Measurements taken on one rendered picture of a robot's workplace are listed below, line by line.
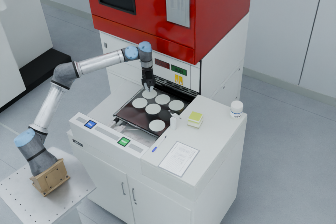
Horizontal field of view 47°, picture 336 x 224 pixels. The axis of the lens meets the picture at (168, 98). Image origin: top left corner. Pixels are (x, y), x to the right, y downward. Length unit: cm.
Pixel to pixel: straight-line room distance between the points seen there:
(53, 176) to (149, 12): 107
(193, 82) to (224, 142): 48
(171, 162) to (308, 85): 222
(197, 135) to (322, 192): 141
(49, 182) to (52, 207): 13
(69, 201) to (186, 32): 113
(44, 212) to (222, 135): 106
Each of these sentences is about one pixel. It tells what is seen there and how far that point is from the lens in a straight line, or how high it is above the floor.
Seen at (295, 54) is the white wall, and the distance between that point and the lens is 385.
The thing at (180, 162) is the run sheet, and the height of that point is 97.
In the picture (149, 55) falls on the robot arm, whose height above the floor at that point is 126.
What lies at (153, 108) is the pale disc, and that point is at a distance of 249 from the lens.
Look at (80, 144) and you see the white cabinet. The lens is 252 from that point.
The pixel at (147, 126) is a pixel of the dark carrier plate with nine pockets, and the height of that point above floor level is 90.
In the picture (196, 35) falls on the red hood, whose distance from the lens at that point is 217.
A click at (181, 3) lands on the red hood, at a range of 211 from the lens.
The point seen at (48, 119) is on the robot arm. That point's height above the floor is 107.
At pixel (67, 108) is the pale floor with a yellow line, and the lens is 398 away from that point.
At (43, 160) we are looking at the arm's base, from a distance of 217.
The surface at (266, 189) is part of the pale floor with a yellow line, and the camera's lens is 323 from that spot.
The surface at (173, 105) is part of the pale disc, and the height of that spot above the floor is 90.
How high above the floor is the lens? 260
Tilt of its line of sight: 42 degrees down
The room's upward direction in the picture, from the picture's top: 3 degrees counter-clockwise
